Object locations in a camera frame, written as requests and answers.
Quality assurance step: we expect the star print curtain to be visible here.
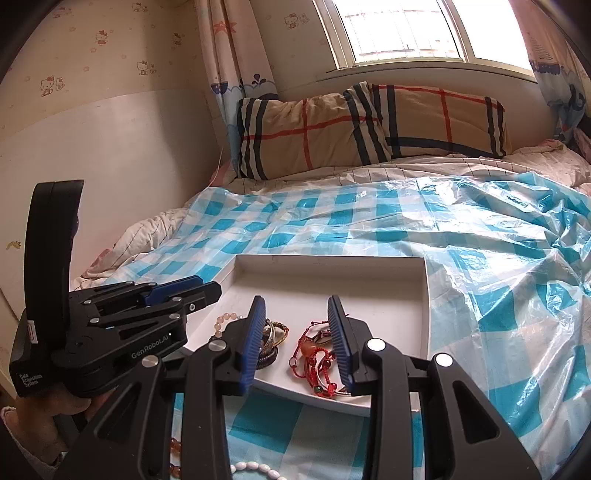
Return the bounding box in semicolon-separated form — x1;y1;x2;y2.
194;0;281;139

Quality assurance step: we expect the silver patterned bangle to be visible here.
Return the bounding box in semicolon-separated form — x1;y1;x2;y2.
264;322;290;345

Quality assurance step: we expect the white bead bracelet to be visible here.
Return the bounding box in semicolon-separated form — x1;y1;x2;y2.
229;459;283;480

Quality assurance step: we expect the person's left forearm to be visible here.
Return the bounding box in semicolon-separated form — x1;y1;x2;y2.
0;406;70;480

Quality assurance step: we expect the plaid pillow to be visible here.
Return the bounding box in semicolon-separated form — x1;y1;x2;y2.
343;82;514;163
235;95;394;182

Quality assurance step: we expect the red cord necklace orange stone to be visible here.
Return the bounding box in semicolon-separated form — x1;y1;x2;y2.
290;325;335;370

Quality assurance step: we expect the white cardboard box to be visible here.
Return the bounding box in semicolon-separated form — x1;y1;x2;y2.
178;254;432;418

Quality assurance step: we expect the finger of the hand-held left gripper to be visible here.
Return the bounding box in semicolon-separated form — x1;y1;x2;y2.
99;282;221;339
73;275;204;320

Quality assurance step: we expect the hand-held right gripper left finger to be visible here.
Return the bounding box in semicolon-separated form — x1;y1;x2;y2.
55;295;269;480

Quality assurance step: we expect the blue whale print curtain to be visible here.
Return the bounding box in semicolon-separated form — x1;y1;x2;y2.
526;0;591;149

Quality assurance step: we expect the window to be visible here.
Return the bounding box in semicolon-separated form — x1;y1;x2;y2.
313;0;537;81

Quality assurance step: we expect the black ribbed band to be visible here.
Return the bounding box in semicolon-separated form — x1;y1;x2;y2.
256;342;279;370

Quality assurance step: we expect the person's left hand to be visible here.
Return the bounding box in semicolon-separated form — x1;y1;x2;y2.
18;390;95;444

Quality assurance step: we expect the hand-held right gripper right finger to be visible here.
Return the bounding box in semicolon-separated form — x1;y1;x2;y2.
327;295;541;480

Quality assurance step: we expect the colourful beaded braided bracelet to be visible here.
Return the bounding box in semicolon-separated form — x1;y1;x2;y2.
291;355;352;398

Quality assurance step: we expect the pink bead bracelet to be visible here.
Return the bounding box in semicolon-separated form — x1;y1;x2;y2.
213;312;252;339

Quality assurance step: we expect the amber bead bracelet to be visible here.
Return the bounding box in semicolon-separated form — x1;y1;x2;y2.
167;436;184;479

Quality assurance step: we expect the blue checked plastic sheet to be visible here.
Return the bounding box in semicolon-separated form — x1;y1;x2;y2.
99;174;591;480

